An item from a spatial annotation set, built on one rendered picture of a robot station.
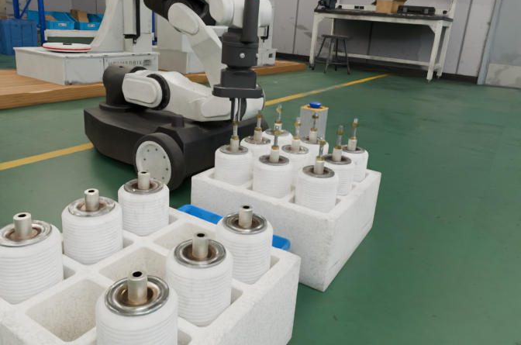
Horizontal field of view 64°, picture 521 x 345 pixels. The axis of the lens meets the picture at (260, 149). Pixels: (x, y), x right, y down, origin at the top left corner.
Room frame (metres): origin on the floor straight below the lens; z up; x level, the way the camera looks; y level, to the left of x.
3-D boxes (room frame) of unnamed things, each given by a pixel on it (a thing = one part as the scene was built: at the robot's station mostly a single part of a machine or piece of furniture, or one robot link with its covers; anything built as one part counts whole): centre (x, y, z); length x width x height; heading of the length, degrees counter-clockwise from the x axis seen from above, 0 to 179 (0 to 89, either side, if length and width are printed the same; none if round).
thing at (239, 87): (1.02, 0.07, 0.45); 0.13 x 0.10 x 0.12; 102
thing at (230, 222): (0.62, 0.02, 0.25); 0.08 x 0.08 x 0.01
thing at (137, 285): (0.42, 0.13, 0.26); 0.02 x 0.02 x 0.03
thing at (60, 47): (2.91, 1.39, 0.29); 0.30 x 0.30 x 0.06
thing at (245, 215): (0.62, 0.02, 0.26); 0.02 x 0.02 x 0.03
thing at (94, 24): (5.94, 2.63, 0.36); 0.50 x 0.38 x 0.21; 60
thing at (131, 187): (0.74, 0.22, 0.25); 0.08 x 0.08 x 0.01
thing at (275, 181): (0.96, -0.04, 0.16); 0.10 x 0.10 x 0.18
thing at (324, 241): (1.07, -0.09, 0.09); 0.39 x 0.39 x 0.18; 61
